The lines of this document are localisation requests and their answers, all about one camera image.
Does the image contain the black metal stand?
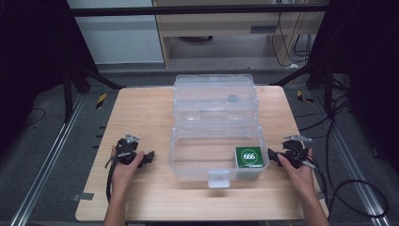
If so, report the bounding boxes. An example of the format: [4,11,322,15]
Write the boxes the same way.
[269,57,349,119]
[60,57,127,124]

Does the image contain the black floor cables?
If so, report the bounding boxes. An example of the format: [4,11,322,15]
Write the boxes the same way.
[294,92,356,139]

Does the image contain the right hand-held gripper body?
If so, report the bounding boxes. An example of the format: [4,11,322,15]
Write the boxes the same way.
[280,134,314,170]

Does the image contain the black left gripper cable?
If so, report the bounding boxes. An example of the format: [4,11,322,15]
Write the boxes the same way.
[104,152,120,203]

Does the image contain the person's right hand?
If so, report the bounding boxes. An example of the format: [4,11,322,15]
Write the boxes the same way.
[276,147,316,193]

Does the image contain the black horizontal metal bar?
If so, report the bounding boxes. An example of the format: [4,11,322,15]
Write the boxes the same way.
[69,3,331,18]

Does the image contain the person's left hand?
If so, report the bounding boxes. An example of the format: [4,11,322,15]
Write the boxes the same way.
[109,145,146,194]

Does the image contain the thin black floor cable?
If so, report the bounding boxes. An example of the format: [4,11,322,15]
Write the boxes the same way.
[24,106,47,127]

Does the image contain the yellow black striped tape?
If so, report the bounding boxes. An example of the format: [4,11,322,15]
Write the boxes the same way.
[95,92,108,110]
[295,89,315,105]

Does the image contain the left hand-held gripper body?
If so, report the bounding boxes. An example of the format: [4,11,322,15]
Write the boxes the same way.
[114,133,141,166]

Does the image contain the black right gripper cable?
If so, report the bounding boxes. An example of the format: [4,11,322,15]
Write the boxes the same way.
[301,159,391,219]

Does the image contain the aluminium floor rail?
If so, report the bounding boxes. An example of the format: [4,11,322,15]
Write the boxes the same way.
[8,93,87,226]
[311,92,392,226]

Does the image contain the black hanging cables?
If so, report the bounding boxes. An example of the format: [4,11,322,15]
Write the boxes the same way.
[270,11,316,68]

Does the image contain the green square box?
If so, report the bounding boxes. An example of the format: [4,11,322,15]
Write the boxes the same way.
[234,145,264,170]

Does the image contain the grey tape strip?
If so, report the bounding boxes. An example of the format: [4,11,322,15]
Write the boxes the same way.
[72,191,95,202]

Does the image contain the light wooden desk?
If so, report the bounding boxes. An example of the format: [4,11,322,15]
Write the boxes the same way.
[152,0,331,69]

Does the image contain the white cabinet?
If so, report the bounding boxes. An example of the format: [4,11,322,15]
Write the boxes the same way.
[66,0,166,66]

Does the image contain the clear plastic storage box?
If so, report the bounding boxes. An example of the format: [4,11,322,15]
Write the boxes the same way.
[168,73,270,189]

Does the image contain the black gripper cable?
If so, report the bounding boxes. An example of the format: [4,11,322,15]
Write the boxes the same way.
[104,152,120,203]
[301,159,391,219]

